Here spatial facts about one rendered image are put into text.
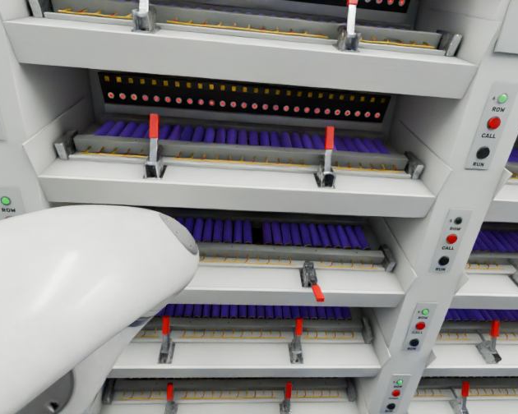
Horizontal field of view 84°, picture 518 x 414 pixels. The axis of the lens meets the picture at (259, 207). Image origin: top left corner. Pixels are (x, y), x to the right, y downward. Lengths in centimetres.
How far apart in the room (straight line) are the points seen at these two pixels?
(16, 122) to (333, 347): 68
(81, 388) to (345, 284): 45
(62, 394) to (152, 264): 10
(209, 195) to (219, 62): 19
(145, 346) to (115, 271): 53
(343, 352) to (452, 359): 24
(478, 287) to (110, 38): 74
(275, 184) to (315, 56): 18
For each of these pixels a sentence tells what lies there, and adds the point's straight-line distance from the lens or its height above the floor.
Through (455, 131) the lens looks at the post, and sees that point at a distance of 53.
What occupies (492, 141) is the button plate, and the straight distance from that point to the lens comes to 56.
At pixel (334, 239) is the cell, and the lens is 62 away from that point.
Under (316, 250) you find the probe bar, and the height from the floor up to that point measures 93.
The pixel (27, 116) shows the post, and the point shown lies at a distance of 51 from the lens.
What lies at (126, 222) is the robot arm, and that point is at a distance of 20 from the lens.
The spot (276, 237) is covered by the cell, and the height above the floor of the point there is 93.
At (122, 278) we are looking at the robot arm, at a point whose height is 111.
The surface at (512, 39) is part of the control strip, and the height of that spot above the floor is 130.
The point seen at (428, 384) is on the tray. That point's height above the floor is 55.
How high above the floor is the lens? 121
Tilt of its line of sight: 22 degrees down
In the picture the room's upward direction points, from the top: 5 degrees clockwise
